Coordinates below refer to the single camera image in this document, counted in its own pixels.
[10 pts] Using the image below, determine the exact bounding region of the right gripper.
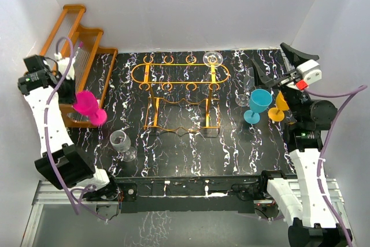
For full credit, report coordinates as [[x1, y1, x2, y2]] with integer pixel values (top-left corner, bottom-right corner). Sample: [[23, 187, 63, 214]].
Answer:
[[252, 42, 319, 123]]

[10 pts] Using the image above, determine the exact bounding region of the pink plastic wine glass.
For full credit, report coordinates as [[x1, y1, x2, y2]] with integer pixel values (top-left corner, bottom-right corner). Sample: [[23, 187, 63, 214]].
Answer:
[[72, 90, 108, 126]]

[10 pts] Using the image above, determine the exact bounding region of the clear large wine glass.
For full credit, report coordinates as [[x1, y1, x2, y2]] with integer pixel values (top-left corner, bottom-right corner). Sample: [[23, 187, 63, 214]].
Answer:
[[201, 51, 223, 98]]

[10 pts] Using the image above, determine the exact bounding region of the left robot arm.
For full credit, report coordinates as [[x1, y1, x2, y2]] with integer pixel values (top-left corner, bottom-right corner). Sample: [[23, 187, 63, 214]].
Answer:
[[17, 55, 120, 200]]

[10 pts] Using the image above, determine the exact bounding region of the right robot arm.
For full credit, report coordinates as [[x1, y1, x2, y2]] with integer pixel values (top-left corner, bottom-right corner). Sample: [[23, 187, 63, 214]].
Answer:
[[253, 43, 353, 246]]

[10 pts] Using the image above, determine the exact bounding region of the teal plastic wine glass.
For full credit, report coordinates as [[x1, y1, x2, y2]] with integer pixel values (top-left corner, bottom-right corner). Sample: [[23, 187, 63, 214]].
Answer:
[[243, 89, 272, 124]]

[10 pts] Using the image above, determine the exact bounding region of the orange plastic wine glass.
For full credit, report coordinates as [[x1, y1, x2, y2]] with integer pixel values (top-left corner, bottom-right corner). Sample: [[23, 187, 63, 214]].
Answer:
[[268, 91, 290, 122]]

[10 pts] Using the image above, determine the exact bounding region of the clear short wine glass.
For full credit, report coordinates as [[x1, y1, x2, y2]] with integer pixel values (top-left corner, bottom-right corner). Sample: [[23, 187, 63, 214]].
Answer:
[[109, 130, 137, 162]]

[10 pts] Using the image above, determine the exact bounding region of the gold metal wine glass rack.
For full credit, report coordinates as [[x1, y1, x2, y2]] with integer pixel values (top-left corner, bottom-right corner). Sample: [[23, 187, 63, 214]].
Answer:
[[132, 52, 231, 137]]

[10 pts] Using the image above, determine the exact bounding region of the orange wooden stepped shelf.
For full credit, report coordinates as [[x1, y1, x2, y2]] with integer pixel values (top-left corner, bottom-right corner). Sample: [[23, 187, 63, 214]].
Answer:
[[37, 4, 119, 129]]

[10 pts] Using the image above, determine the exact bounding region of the pink capped marker pen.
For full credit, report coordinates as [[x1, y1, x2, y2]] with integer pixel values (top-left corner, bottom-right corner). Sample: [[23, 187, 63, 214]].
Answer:
[[73, 42, 84, 60]]

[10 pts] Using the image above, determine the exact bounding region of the clear champagne flute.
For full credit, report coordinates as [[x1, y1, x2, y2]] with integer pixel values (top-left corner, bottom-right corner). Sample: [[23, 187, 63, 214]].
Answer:
[[235, 67, 255, 107]]

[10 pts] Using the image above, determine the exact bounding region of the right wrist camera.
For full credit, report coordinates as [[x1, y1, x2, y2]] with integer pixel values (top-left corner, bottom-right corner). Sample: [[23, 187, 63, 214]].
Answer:
[[295, 60, 322, 91]]

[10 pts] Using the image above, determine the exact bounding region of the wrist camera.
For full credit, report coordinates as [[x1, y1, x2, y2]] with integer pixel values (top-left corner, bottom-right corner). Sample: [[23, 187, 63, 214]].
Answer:
[[54, 53, 76, 80], [295, 60, 322, 91]]

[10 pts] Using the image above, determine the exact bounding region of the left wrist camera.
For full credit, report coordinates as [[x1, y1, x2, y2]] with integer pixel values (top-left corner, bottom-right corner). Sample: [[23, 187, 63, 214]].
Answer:
[[54, 53, 76, 80]]

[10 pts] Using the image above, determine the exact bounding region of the aluminium base frame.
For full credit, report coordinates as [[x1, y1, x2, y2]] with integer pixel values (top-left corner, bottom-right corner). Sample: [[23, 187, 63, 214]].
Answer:
[[20, 180, 356, 247]]

